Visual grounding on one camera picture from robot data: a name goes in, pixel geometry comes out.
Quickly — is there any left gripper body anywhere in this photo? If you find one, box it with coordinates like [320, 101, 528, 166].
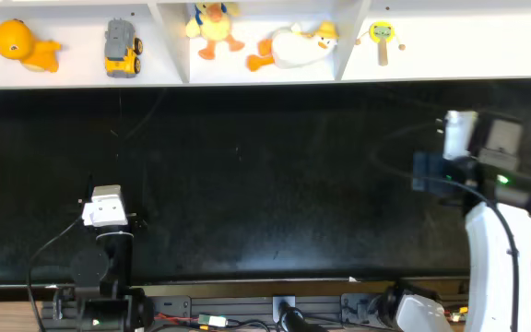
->
[125, 211, 150, 232]

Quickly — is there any grey and yellow toy truck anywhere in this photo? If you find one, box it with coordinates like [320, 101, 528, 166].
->
[103, 18, 145, 79]

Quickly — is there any orange dragon toy figure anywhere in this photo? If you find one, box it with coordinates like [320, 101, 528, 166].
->
[0, 18, 63, 74]

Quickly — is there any yellow rattle drum toy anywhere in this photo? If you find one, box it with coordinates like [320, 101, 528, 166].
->
[354, 20, 407, 67]

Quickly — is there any yellow plush duck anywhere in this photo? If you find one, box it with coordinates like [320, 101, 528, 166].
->
[184, 2, 246, 61]

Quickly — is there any white plush duck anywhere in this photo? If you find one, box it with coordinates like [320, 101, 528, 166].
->
[246, 20, 340, 73]

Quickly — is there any white shelf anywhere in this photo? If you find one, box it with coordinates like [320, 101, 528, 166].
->
[0, 0, 531, 91]

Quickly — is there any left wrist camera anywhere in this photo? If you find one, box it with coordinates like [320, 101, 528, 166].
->
[81, 184, 130, 228]

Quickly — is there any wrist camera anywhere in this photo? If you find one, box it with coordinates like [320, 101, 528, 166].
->
[81, 184, 130, 228]
[442, 110, 479, 161]

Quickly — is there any black cable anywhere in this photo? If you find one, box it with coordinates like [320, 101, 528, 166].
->
[25, 216, 86, 332]
[369, 124, 523, 332]

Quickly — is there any mounting rail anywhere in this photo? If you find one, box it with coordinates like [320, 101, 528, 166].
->
[147, 293, 472, 332]

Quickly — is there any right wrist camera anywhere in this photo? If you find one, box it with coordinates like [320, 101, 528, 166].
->
[442, 110, 479, 161]

